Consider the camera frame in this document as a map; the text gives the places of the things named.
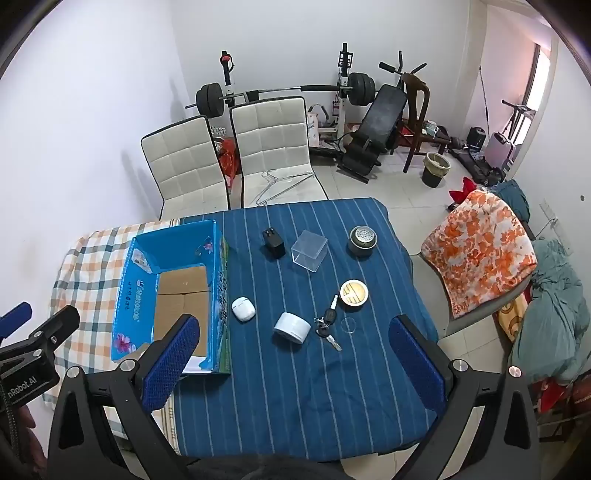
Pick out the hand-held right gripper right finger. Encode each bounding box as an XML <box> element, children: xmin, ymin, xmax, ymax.
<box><xmin>389</xmin><ymin>315</ymin><xmax>542</xmax><ymax>480</ymax></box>

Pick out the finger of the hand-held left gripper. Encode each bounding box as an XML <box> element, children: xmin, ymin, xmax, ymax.
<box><xmin>0</xmin><ymin>305</ymin><xmax>80</xmax><ymax>366</ymax></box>
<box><xmin>0</xmin><ymin>302</ymin><xmax>31</xmax><ymax>341</ymax></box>

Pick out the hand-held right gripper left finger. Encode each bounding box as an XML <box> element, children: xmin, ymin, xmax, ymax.
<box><xmin>46</xmin><ymin>314</ymin><xmax>204</xmax><ymax>480</ymax></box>

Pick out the blue cardboard box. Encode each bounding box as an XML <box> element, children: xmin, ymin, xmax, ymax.
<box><xmin>111</xmin><ymin>219</ymin><xmax>232</xmax><ymax>374</ymax></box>

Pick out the round gold tin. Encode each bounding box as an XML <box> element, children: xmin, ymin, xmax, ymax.
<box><xmin>340</xmin><ymin>280</ymin><xmax>370</xmax><ymax>309</ymax></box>

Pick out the black key bunch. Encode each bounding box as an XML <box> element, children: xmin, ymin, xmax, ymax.
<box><xmin>313</xmin><ymin>294</ymin><xmax>343</xmax><ymax>353</ymax></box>

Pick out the clear plastic box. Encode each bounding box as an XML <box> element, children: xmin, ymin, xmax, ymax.
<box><xmin>291</xmin><ymin>230</ymin><xmax>329</xmax><ymax>273</ymax></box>

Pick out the black charger adapter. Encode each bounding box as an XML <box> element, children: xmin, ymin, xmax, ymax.
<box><xmin>262</xmin><ymin>228</ymin><xmax>288</xmax><ymax>260</ymax></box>

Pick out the person's left hand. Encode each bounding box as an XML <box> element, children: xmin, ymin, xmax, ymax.
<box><xmin>19</xmin><ymin>407</ymin><xmax>48</xmax><ymax>477</ymax></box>

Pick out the orange plaid cloth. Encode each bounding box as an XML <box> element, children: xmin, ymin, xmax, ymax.
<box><xmin>51</xmin><ymin>217</ymin><xmax>185</xmax><ymax>455</ymax></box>

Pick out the grey chair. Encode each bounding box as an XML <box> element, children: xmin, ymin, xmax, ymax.
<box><xmin>410</xmin><ymin>251</ymin><xmax>532</xmax><ymax>339</ymax></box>

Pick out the white earbud case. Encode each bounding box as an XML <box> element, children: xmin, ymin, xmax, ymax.
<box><xmin>231</xmin><ymin>296</ymin><xmax>256</xmax><ymax>323</ymax></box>

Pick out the yellow red printed cloth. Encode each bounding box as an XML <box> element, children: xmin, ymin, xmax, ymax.
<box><xmin>496</xmin><ymin>295</ymin><xmax>533</xmax><ymax>343</ymax></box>

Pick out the blue striped tablecloth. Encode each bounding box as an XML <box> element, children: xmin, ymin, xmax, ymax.
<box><xmin>178</xmin><ymin>198</ymin><xmax>439</xmax><ymax>462</ymax></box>

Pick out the orange floral blanket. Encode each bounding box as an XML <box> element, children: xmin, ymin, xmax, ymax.
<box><xmin>421</xmin><ymin>189</ymin><xmax>539</xmax><ymax>320</ymax></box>

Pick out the round tin with perforated lid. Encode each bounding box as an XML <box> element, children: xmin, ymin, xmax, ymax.
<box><xmin>348</xmin><ymin>225</ymin><xmax>380</xmax><ymax>260</ymax></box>

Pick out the teal cloth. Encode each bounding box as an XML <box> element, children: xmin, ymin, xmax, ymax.
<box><xmin>508</xmin><ymin>239</ymin><xmax>591</xmax><ymax>384</ymax></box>

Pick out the red bow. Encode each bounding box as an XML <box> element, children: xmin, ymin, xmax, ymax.
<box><xmin>450</xmin><ymin>178</ymin><xmax>477</xmax><ymax>205</ymax></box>

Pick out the dark blue garment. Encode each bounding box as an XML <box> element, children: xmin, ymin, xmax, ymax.
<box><xmin>488</xmin><ymin>180</ymin><xmax>533</xmax><ymax>228</ymax></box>

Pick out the dark waste bin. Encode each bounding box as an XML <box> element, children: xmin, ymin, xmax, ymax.
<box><xmin>421</xmin><ymin>152</ymin><xmax>452</xmax><ymax>189</ymax></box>

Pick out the white padded chair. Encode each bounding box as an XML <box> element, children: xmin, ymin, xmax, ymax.
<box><xmin>141</xmin><ymin>115</ymin><xmax>230</xmax><ymax>220</ymax></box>
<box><xmin>229</xmin><ymin>96</ymin><xmax>329</xmax><ymax>208</ymax></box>

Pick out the black treadmill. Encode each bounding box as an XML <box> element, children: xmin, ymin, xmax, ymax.
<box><xmin>450</xmin><ymin>99</ymin><xmax>537</xmax><ymax>182</ymax></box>

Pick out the red plastic bag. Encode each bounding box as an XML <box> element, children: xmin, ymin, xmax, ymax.
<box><xmin>217</xmin><ymin>138</ymin><xmax>239</xmax><ymax>179</ymax></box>

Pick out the black weight bench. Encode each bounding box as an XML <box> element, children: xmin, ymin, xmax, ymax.
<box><xmin>337</xmin><ymin>62</ymin><xmax>428</xmax><ymax>184</ymax></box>

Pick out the white shopping bag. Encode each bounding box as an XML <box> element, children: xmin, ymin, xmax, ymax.
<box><xmin>307</xmin><ymin>104</ymin><xmax>334</xmax><ymax>140</ymax></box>

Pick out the brown wooden chair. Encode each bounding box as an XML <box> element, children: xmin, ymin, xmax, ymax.
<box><xmin>399</xmin><ymin>73</ymin><xmax>445</xmax><ymax>174</ymax></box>

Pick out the black barbell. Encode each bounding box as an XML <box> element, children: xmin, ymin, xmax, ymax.
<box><xmin>185</xmin><ymin>72</ymin><xmax>377</xmax><ymax>116</ymax></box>

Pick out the white barbell rack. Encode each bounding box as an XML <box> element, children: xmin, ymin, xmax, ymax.
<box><xmin>219</xmin><ymin>44</ymin><xmax>358</xmax><ymax>144</ymax></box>

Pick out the window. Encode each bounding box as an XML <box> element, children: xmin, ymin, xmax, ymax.
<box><xmin>521</xmin><ymin>44</ymin><xmax>556</xmax><ymax>145</ymax></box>

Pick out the wire clothes hanger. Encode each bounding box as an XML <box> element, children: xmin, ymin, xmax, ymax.
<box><xmin>276</xmin><ymin>172</ymin><xmax>316</xmax><ymax>191</ymax></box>
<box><xmin>252</xmin><ymin>170</ymin><xmax>296</xmax><ymax>206</ymax></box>

